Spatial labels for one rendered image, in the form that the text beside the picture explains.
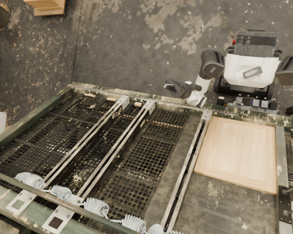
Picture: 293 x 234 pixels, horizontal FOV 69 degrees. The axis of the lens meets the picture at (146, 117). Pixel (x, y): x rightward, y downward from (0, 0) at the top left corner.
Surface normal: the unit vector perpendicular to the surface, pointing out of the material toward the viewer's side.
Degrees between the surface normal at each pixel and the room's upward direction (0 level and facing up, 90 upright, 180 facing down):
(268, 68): 23
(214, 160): 51
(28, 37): 0
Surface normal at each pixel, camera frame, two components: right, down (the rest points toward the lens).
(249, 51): -0.41, 0.33
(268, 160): -0.08, -0.79
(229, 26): -0.36, -0.05
